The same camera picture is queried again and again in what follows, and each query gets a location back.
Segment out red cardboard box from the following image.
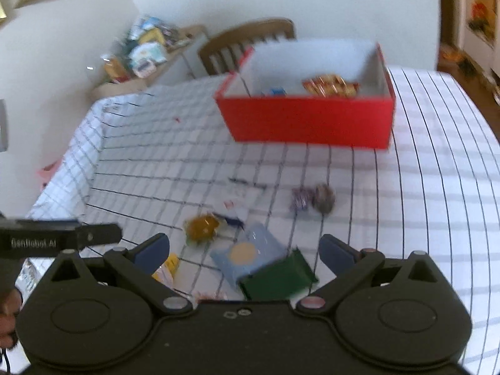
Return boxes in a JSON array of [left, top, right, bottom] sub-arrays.
[[214, 39, 396, 150]]

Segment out wooden side shelf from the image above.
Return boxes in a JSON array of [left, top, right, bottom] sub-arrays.
[[90, 25, 209, 101]]

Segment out blue cookie snack packet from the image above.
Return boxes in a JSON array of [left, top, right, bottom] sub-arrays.
[[262, 87, 287, 97]]

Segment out brown wooden chair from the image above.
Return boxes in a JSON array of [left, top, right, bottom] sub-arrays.
[[198, 18, 296, 76]]

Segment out light blue cookie packet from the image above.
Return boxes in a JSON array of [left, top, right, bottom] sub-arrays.
[[210, 222, 287, 289]]

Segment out orange drink bottle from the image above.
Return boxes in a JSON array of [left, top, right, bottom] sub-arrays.
[[102, 54, 131, 84]]

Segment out purple wrapped candy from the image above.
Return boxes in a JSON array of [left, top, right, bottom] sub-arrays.
[[291, 184, 336, 215]]

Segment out green snack bar packet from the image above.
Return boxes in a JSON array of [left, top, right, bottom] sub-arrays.
[[237, 248, 319, 301]]

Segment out yellow snack packet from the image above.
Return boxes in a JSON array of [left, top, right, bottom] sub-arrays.
[[152, 253, 180, 288]]

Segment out golden wrapped candy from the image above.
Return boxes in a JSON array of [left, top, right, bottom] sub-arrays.
[[183, 213, 227, 245]]

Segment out white grid tablecloth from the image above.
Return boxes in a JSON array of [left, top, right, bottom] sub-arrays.
[[29, 68, 499, 374]]

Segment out tissue pack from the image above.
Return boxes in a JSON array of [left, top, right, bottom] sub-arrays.
[[129, 42, 169, 69]]

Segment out red yellow chip bag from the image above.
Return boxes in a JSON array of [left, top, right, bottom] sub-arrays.
[[302, 74, 359, 98]]

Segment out person left hand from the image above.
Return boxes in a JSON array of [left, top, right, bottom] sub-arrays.
[[0, 288, 23, 349]]

